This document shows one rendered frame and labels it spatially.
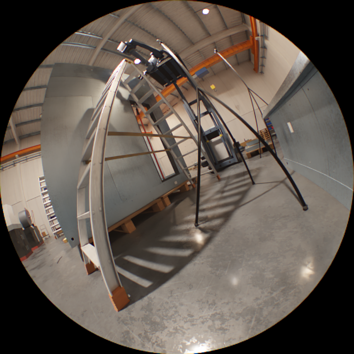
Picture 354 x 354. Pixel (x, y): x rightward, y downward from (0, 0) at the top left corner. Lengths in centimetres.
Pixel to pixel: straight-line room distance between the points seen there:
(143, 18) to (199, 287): 854
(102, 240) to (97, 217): 10
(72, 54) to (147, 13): 422
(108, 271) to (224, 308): 45
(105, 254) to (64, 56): 851
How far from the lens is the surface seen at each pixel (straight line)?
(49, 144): 163
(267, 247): 57
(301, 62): 61
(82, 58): 857
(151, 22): 838
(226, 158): 336
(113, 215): 148
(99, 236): 55
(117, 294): 60
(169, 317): 50
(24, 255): 453
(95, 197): 57
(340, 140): 66
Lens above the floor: 42
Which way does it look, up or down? 2 degrees down
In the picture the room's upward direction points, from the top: 24 degrees counter-clockwise
